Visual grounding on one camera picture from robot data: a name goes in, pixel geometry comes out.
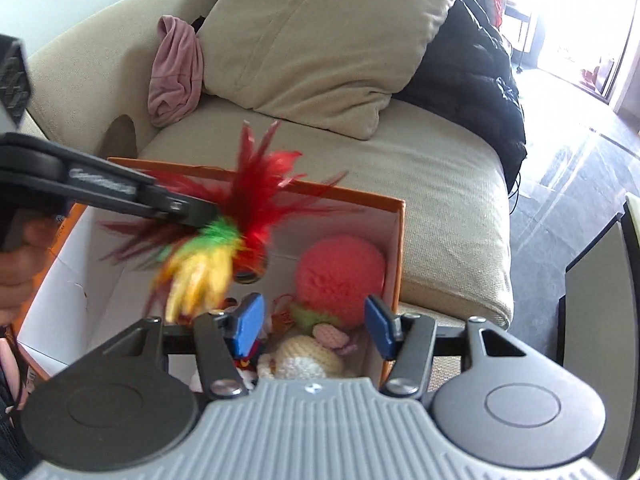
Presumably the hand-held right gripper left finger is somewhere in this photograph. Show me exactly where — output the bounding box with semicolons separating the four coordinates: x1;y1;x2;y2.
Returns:
107;292;266;402

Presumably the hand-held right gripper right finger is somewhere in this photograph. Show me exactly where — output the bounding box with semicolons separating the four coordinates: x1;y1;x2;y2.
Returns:
364;294;531;402

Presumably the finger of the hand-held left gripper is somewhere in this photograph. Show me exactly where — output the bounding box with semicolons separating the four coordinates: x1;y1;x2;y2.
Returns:
60;152;222;232

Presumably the colourful feather toy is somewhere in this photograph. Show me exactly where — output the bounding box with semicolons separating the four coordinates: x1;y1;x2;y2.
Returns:
97;120;362;324

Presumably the orange cardboard box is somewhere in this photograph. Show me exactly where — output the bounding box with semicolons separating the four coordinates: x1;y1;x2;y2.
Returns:
14;156;407;387

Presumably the person's left hand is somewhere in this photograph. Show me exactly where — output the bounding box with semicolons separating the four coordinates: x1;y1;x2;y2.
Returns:
0;219;52;327

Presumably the small red blue figurine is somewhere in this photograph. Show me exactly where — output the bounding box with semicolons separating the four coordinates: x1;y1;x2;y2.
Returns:
222;297;268;393

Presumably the red foam ball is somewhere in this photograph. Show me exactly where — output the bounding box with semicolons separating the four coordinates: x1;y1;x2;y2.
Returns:
294;239;389;332

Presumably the brown sock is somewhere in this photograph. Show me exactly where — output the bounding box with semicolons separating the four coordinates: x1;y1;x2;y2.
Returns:
101;115;139;162

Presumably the cream crochet doll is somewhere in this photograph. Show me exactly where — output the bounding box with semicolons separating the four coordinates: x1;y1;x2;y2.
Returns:
257;302;362;382

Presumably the pink cloth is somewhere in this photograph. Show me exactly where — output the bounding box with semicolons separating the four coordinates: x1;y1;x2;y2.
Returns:
147;15;206;129

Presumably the beige sofa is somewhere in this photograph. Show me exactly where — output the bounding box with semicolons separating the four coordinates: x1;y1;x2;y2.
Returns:
25;0;516;332

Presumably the dark framed side table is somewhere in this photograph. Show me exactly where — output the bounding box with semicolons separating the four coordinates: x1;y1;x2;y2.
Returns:
556;194;640;480

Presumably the beige cushion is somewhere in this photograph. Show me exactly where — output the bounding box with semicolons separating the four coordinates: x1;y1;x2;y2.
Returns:
201;0;464;142

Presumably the black jacket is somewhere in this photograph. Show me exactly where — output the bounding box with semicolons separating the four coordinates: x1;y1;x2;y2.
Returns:
394;0;529;197

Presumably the black metal rack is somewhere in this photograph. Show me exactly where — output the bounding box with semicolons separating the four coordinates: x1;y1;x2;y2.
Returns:
462;0;543;68

